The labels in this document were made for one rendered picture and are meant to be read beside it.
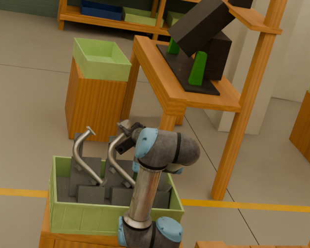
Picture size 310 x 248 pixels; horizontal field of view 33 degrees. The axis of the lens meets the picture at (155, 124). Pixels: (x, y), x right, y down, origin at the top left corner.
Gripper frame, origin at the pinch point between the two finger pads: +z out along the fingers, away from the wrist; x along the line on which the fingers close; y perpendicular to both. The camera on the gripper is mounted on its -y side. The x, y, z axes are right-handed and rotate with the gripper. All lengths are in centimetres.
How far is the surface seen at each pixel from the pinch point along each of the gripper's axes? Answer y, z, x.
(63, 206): -44.3, -15.0, -2.8
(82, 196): -34.9, 2.1, -9.5
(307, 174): 149, 204, -202
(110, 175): -17.7, 7.1, -12.4
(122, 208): -24.9, -17.2, -21.5
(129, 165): -7.1, 7.1, -14.8
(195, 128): 106, 280, -110
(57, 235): -55, -8, -13
